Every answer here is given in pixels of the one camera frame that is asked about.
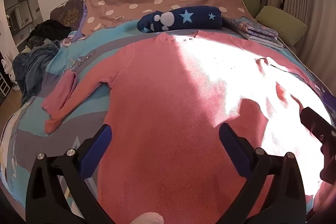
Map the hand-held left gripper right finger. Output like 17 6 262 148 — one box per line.
219 123 306 224

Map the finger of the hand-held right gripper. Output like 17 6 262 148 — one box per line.
300 107 336 183

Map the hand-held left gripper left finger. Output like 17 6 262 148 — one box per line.
25 124 117 224

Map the pink knit sweater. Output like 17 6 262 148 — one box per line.
42 30 332 224

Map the turquoise and grey bedspread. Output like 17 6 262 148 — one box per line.
0 18 336 214

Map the white folded garment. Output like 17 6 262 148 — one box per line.
240 32 284 50

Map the green long pillow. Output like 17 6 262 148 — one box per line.
256 5 307 44

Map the crumpled blue blanket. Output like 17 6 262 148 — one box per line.
13 39 63 104

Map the blue floral folded garment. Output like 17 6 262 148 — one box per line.
223 15 279 39

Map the beige curtain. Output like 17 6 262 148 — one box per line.
252 0 336 98

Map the navy star print blanket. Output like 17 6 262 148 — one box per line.
137 5 223 33

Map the grey tree print pillow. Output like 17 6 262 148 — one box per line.
50 0 88 31

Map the arched wall mirror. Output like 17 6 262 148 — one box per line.
4 0 40 54

